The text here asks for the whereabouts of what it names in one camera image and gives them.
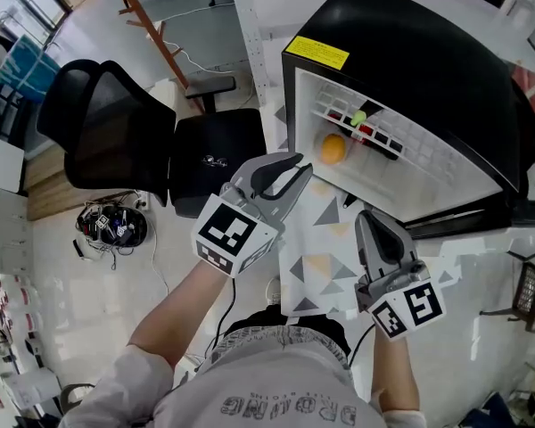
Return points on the person's left forearm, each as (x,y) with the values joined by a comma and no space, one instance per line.
(178,310)

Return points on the person's white printed shirt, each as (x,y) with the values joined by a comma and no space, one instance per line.
(267,390)

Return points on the person's black shorts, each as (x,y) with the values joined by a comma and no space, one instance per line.
(303,323)

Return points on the orange fruit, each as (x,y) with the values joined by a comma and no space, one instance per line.
(333,149)

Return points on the white perforated panel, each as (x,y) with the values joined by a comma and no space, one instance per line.
(4,230)

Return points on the black mesh office chair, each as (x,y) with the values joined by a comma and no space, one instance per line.
(107,141)

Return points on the brown wooden coat rack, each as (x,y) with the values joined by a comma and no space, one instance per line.
(160,38)

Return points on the wooden platform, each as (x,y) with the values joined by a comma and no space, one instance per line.
(49,199)

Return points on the person's right forearm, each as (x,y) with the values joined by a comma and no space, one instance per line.
(394,372)

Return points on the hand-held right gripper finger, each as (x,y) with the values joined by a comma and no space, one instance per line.
(366,243)
(394,243)

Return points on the white box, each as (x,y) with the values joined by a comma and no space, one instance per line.
(2,163)

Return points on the black mini fridge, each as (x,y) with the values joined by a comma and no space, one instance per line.
(405,60)

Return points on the white metal shelf rack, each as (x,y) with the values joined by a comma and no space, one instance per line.
(249,25)

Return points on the blue storage bin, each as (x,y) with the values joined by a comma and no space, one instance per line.
(29,69)

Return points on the person's white shoe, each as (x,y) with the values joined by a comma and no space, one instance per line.
(274,291)

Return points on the red food item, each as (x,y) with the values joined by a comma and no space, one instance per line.
(365,129)

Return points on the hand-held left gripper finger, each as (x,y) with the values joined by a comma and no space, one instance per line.
(258,167)
(292,194)

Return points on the dark framed side chair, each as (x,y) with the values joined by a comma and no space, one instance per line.
(532,292)

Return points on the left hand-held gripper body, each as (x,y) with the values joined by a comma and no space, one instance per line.
(232,234)

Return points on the blue fabric item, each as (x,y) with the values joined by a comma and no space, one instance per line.
(508,413)

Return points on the triangle patterned tablecloth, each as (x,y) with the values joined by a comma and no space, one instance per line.
(321,248)

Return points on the purple eggplant with green stem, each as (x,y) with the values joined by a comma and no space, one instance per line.
(359,117)

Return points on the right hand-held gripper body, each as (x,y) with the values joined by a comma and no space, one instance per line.
(405,301)

